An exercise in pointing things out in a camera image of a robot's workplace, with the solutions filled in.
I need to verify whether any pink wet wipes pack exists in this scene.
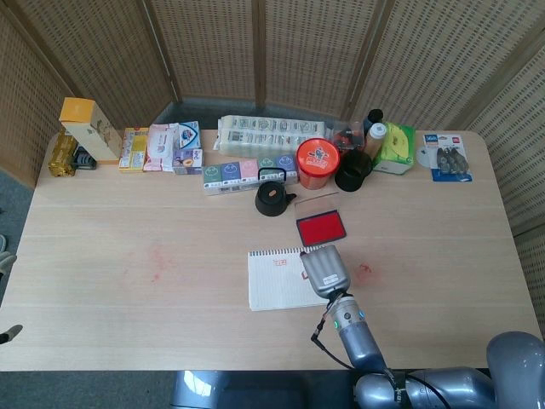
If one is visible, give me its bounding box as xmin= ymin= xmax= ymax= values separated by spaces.
xmin=142 ymin=123 xmax=181 ymax=173

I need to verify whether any gold foil package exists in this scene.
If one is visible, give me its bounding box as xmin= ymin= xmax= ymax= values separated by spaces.
xmin=47 ymin=130 xmax=80 ymax=177

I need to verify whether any red ink pad clear lid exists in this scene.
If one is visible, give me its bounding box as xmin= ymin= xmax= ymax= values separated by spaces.
xmin=293 ymin=192 xmax=348 ymax=248

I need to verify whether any orange lidded tub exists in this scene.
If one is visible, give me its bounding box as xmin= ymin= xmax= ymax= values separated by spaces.
xmin=295 ymin=138 xmax=342 ymax=190

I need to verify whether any black mesh pen cup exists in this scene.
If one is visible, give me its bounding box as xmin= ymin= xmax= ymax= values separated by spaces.
xmin=334 ymin=149 xmax=374 ymax=193

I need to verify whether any blue and white box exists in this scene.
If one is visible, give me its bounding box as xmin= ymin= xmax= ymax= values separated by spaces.
xmin=176 ymin=121 xmax=202 ymax=150

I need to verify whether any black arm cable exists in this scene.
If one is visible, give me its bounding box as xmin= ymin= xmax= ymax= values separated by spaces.
xmin=310 ymin=325 xmax=354 ymax=372

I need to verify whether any multicolour pocket tissue pack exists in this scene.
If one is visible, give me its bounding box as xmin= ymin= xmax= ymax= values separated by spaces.
xmin=201 ymin=153 xmax=301 ymax=197

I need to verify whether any wicker folding screen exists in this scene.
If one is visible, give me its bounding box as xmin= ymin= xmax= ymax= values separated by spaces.
xmin=0 ymin=0 xmax=545 ymax=337

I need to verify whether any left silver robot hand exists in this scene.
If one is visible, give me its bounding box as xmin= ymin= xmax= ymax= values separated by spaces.
xmin=0 ymin=233 xmax=24 ymax=344

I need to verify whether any blue blister card of clips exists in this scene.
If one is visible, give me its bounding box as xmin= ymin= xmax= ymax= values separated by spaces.
xmin=416 ymin=132 xmax=473 ymax=183

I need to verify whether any green tissue box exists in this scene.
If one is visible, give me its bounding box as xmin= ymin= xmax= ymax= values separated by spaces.
xmin=373 ymin=122 xmax=416 ymax=176

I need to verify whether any black teapot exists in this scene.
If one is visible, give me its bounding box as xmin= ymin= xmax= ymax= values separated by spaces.
xmin=254 ymin=167 xmax=298 ymax=217

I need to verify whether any clear plastic box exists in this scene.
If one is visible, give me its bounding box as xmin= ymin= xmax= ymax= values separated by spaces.
xmin=330 ymin=120 xmax=366 ymax=151

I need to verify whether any yellow flat box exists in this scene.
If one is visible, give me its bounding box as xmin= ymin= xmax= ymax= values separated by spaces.
xmin=118 ymin=126 xmax=150 ymax=174

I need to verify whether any dark robot base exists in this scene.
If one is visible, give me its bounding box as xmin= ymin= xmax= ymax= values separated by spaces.
xmin=169 ymin=370 xmax=357 ymax=409

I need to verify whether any large clear tissue pack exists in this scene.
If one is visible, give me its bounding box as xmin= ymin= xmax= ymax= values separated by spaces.
xmin=214 ymin=114 xmax=333 ymax=158

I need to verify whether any tall beige orange carton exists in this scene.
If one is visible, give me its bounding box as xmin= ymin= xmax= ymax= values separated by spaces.
xmin=58 ymin=97 xmax=124 ymax=165

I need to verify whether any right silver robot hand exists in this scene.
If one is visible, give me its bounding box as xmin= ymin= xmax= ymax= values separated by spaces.
xmin=299 ymin=245 xmax=353 ymax=299

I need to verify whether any brown bottle white cap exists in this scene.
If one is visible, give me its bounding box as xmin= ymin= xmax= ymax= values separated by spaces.
xmin=364 ymin=122 xmax=387 ymax=158

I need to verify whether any spiral white notepad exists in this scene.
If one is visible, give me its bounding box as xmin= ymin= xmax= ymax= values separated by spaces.
xmin=247 ymin=245 xmax=331 ymax=312

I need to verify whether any small purple box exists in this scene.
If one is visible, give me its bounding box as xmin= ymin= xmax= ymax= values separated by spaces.
xmin=172 ymin=147 xmax=204 ymax=176

